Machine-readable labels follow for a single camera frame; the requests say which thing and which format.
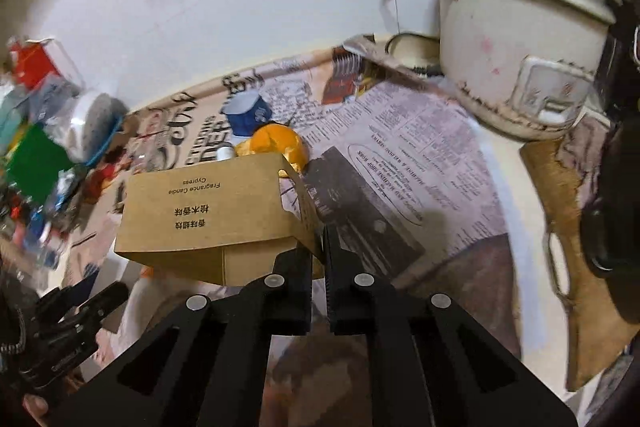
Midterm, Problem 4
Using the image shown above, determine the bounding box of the person's left hand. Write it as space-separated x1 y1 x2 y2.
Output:
22 394 50 426

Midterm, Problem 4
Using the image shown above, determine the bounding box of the black clay pot yellow lid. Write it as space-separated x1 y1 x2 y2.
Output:
580 116 640 324

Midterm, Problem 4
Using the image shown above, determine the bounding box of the newspaper sheet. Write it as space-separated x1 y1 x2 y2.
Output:
65 34 526 360

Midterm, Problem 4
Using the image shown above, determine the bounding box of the white rice cooker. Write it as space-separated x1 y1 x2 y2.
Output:
429 0 627 144

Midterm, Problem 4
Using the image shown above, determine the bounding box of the black container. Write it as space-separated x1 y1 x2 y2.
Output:
595 21 640 118

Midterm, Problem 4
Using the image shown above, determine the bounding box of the cardboard box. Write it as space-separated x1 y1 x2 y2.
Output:
114 152 326 286

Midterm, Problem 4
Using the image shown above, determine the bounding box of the blue paper cup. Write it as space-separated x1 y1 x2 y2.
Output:
221 89 271 138

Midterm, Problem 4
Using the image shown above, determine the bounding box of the green box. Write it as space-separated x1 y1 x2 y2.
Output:
4 123 77 194

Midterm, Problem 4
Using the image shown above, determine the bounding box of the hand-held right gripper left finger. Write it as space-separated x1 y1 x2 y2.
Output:
50 249 314 427

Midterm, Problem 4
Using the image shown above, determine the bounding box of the black coiled cable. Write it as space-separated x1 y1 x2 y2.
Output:
0 297 27 360

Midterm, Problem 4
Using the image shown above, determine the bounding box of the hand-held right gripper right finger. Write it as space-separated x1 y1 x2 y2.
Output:
322 224 579 427

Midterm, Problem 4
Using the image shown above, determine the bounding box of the wooden cutting board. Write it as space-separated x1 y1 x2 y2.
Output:
519 116 640 394

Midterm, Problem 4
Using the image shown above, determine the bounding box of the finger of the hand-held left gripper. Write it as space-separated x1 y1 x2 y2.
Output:
70 281 130 327
34 287 77 325

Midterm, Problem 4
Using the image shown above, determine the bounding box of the red plastic container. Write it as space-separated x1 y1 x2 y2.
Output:
9 37 67 91

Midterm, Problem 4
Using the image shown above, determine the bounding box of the blue bowl with white strainer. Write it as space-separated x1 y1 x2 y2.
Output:
69 91 129 168

